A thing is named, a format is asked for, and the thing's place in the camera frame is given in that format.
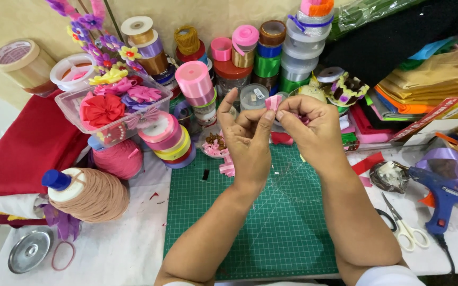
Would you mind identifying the white-handled scissors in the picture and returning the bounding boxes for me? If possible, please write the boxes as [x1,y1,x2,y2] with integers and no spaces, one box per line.
[380,192,431,253]

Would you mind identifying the red fabric flower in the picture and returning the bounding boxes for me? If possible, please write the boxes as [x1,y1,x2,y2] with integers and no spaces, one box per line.
[80,93,126,130]

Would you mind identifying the purple flower garland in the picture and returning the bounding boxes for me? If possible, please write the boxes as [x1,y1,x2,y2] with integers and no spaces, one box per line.
[45,0,149,77]

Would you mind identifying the cardboard box with red label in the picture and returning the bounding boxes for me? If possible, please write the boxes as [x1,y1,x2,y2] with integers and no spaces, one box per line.
[388,96,458,148]

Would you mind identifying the pink ribbon petal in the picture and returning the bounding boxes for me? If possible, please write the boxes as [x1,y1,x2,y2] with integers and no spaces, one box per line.
[265,95,283,112]

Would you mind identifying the clear plastic box of flowers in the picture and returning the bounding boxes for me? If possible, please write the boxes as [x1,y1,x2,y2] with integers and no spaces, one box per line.
[54,73,174,149]

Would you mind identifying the brown dish with wax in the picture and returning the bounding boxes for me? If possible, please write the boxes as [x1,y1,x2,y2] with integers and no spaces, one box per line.
[369,160,411,194]

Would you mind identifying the small clear plastic container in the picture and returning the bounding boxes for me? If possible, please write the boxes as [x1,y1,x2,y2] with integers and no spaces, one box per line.
[239,83,270,112]

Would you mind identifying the large beige tape roll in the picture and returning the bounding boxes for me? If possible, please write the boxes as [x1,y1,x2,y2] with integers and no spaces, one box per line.
[0,38,58,96]

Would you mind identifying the stack of flat ribbon spools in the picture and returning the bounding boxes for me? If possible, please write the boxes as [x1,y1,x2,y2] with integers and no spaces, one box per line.
[138,111,197,170]

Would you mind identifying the white folded fabric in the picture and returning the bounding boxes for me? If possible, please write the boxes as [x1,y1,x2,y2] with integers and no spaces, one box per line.
[0,193,47,220]

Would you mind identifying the black fabric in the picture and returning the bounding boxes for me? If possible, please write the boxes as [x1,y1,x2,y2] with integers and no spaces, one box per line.
[320,0,458,87]

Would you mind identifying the beige yarn cone blue cap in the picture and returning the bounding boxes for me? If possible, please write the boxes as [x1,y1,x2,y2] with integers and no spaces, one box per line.
[41,167,130,223]

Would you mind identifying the pile of pink ribbon petals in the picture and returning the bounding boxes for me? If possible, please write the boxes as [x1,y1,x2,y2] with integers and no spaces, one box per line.
[218,154,236,178]

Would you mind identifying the stack of folded coloured fabrics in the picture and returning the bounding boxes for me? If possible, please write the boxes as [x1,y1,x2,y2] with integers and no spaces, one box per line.
[374,47,458,122]

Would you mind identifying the white table cover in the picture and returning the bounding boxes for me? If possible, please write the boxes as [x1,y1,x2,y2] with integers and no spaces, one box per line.
[0,142,458,286]

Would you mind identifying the black-handled scissors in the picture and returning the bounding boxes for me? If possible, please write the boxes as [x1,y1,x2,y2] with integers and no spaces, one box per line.
[375,208,398,233]

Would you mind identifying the black glue gun cable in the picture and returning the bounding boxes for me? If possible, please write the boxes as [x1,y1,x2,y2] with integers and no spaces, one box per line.
[435,234,456,275]

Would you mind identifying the crowd of coloured ribbon rolls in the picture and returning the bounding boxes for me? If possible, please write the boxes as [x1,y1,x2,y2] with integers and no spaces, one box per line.
[120,0,336,132]

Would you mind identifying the lavender satin ribbon length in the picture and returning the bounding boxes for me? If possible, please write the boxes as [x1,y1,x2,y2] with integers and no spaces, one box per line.
[415,147,458,192]

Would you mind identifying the white plastic spool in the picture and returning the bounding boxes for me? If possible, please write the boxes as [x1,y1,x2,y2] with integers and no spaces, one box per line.
[50,53,98,92]

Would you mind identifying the clear jar with red lid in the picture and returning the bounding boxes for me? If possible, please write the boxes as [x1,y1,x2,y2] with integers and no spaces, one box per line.
[213,59,254,101]

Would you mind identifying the red folded fabric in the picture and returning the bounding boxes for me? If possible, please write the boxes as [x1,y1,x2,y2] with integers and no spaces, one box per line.
[0,90,91,199]

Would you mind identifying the person's right hand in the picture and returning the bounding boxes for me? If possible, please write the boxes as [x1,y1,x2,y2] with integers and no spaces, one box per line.
[275,95,351,178]

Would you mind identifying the pink folded fabric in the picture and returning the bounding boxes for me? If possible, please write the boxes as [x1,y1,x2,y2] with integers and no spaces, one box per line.
[347,103,397,144]

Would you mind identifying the person's left hand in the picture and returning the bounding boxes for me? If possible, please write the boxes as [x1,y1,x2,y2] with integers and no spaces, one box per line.
[216,87,277,192]

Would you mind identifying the green wrapped roll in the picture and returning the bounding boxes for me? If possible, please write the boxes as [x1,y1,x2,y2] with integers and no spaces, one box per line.
[328,0,425,41]

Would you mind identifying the blue hot glue gun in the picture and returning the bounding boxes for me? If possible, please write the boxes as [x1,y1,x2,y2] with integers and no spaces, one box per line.
[407,166,458,236]

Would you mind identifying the purple fabric petals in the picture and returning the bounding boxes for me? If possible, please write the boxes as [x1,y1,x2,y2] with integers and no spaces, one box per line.
[39,204,82,242]

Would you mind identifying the yellow fabric flower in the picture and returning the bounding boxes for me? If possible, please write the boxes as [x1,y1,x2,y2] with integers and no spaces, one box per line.
[89,68,129,86]

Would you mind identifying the pink yarn cone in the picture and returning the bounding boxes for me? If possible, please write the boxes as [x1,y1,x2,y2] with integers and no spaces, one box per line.
[87,137,145,180]

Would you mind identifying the crocheted yellow purple ornament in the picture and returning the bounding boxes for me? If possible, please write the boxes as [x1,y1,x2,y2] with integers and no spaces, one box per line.
[326,71,371,108]

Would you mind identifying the red ribbon strip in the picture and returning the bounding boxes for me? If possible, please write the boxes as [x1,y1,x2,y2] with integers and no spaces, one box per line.
[351,151,385,176]

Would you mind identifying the green cutting mat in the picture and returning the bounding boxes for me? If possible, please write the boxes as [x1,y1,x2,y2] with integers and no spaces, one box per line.
[163,142,339,281]

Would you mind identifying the round metal lid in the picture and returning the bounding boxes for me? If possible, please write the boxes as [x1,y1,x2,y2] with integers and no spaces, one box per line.
[7,227,54,275]

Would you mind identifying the red rubber band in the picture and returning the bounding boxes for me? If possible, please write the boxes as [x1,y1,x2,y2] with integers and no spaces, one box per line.
[51,241,76,272]

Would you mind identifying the white shirt sleeve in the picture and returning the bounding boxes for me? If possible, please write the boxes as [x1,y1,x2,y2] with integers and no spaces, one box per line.
[355,265,427,286]

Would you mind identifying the small bowl of ribbon pieces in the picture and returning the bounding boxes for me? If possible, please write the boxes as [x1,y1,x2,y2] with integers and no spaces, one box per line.
[199,126,232,160]

